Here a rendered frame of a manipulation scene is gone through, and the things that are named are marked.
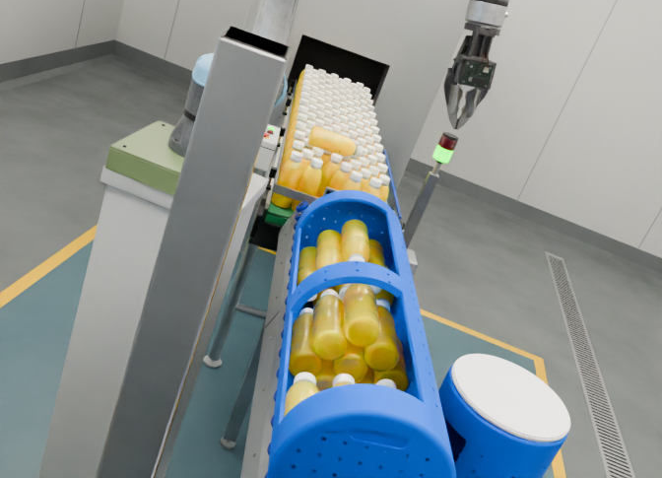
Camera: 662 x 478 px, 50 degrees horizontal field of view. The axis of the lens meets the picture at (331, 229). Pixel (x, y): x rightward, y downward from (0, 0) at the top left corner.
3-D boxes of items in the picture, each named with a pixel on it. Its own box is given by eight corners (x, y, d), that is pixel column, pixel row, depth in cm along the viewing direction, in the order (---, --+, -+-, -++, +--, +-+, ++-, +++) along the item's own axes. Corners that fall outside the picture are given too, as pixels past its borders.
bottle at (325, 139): (313, 119, 245) (363, 137, 248) (307, 132, 250) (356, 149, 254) (310, 135, 241) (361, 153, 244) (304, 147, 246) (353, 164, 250)
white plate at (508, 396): (523, 356, 172) (520, 359, 173) (431, 350, 160) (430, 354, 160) (596, 438, 150) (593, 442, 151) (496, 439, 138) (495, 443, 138)
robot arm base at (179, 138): (160, 149, 164) (168, 109, 160) (178, 132, 178) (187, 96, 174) (221, 170, 164) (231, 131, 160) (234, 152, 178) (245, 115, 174)
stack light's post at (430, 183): (331, 399, 304) (430, 173, 262) (331, 393, 308) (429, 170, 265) (340, 402, 305) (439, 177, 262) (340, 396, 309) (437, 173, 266)
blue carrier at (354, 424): (248, 538, 109) (290, 393, 98) (283, 274, 189) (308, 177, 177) (424, 571, 112) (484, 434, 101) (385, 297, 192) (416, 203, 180)
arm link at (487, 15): (466, -1, 142) (505, 7, 142) (461, 23, 143) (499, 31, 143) (473, -1, 134) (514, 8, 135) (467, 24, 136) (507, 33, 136)
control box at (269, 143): (238, 163, 233) (247, 134, 229) (245, 144, 251) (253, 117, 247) (267, 172, 234) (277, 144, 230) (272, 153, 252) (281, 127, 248)
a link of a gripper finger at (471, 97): (458, 133, 143) (470, 88, 140) (454, 128, 149) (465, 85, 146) (474, 136, 143) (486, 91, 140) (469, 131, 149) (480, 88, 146)
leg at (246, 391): (218, 446, 257) (270, 307, 232) (221, 436, 262) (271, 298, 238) (233, 450, 257) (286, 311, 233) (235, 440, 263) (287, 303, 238)
